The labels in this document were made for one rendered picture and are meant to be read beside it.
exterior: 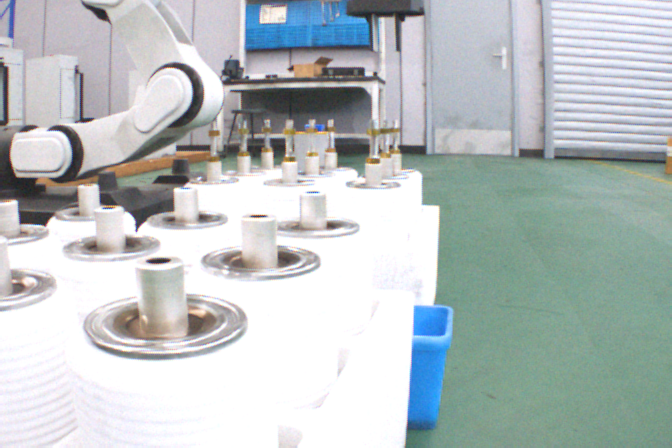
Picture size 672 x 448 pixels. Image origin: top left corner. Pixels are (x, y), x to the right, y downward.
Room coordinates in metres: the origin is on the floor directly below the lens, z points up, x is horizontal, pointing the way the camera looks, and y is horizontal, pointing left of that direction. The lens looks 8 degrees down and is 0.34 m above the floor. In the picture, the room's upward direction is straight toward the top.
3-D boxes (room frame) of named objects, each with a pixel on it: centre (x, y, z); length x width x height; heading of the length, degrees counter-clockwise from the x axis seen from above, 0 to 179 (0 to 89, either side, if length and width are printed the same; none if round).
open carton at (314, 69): (5.70, 0.26, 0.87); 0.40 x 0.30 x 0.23; 65
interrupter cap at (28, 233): (0.39, 0.28, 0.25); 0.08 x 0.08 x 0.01
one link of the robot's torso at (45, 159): (1.27, 0.70, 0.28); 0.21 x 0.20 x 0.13; 79
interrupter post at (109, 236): (0.36, 0.16, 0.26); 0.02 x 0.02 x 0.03
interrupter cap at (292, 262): (0.33, 0.05, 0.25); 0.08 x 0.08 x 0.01
